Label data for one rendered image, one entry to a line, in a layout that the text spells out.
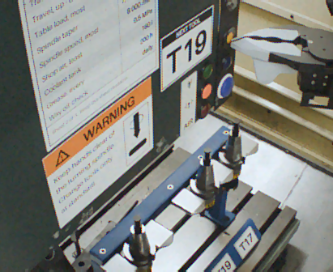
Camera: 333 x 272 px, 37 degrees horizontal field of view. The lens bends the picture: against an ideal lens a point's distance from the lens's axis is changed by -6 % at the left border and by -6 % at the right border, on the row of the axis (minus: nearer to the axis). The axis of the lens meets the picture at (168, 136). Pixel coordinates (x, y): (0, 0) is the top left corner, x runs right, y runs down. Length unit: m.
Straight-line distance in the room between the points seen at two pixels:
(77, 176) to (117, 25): 0.16
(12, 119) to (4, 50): 0.06
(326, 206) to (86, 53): 1.33
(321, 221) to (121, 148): 1.18
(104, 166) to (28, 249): 0.12
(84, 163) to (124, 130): 0.06
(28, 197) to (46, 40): 0.15
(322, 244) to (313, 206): 0.13
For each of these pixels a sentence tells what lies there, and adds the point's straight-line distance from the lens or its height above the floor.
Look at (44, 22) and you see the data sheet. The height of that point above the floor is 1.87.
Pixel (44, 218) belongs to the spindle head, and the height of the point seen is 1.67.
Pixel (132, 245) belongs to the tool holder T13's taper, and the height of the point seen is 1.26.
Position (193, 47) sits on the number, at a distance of 0.60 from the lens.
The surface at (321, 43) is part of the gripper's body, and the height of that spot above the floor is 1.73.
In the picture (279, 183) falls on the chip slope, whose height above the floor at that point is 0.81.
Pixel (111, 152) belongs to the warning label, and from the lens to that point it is 0.55.
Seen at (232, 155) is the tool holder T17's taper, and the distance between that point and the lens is 1.17.
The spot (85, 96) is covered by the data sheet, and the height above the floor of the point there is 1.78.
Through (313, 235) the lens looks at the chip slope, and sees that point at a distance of 1.66.
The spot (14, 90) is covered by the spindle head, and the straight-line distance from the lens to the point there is 0.41.
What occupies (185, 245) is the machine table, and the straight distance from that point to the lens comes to 1.42.
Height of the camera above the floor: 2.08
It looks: 44 degrees down
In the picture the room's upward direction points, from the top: straight up
